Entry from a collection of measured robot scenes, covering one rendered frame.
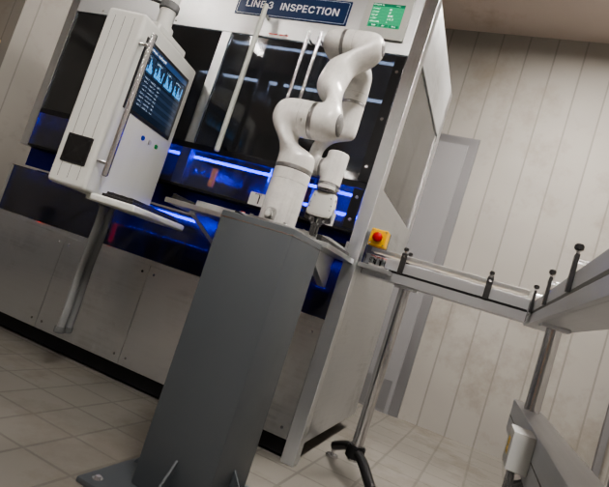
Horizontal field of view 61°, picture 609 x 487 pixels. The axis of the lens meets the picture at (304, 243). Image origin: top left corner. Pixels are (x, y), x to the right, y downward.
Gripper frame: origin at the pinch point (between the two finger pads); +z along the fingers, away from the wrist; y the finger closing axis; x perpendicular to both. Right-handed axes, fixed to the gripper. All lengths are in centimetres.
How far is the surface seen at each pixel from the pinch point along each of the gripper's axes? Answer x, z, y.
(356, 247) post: -27.5, -1.7, -10.3
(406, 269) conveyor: -38.4, -0.3, -31.1
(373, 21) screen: -23, -102, 13
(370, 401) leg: -44, 57, -32
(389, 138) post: -26, -51, -10
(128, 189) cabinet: -2, 5, 89
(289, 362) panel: -29, 53, 2
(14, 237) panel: -29, 43, 173
